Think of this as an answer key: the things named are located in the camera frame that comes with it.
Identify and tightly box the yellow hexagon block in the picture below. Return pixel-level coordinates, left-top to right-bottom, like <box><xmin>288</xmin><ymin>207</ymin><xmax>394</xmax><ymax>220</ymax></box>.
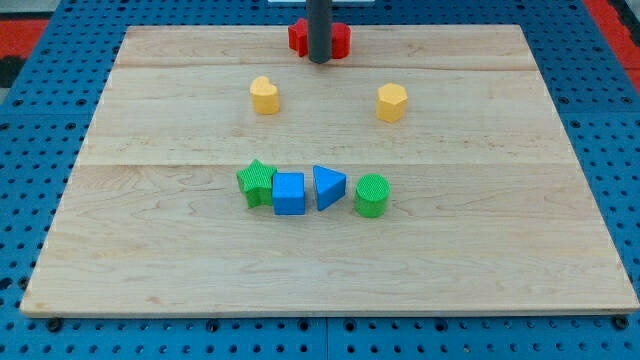
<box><xmin>375</xmin><ymin>83</ymin><xmax>408</xmax><ymax>123</ymax></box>

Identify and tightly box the blue triangle block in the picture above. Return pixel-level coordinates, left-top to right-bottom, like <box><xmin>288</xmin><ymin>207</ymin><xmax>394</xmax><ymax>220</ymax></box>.
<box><xmin>312</xmin><ymin>165</ymin><xmax>347</xmax><ymax>211</ymax></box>

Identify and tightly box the blue cube block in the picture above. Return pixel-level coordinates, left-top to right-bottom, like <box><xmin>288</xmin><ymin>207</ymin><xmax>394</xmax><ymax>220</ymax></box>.
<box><xmin>272</xmin><ymin>172</ymin><xmax>306</xmax><ymax>215</ymax></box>

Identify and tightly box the green cylinder block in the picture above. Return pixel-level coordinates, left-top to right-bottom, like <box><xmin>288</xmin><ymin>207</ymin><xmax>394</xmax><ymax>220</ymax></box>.
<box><xmin>354</xmin><ymin>173</ymin><xmax>391</xmax><ymax>218</ymax></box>

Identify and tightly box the green star block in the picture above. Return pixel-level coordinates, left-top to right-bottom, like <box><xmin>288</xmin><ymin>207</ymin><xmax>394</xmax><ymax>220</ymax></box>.
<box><xmin>236</xmin><ymin>159</ymin><xmax>277</xmax><ymax>208</ymax></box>

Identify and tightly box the yellow heart block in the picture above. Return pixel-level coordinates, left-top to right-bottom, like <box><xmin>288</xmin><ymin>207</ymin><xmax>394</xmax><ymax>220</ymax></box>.
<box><xmin>250</xmin><ymin>76</ymin><xmax>280</xmax><ymax>115</ymax></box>

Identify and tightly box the light wooden board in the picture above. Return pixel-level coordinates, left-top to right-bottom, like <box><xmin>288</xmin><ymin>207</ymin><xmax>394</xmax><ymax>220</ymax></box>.
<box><xmin>20</xmin><ymin>25</ymin><xmax>639</xmax><ymax>318</ymax></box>

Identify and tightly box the red star block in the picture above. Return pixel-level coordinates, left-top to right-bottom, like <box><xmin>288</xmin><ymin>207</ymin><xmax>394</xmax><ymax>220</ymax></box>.
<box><xmin>287</xmin><ymin>18</ymin><xmax>308</xmax><ymax>57</ymax></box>

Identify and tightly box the red rounded block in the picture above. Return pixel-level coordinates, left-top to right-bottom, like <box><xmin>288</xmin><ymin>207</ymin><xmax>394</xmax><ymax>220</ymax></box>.
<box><xmin>331</xmin><ymin>23</ymin><xmax>351</xmax><ymax>59</ymax></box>

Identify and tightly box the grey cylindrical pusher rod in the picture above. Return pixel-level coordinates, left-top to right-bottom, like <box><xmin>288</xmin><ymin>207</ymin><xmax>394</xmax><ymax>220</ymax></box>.
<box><xmin>306</xmin><ymin>0</ymin><xmax>332</xmax><ymax>64</ymax></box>

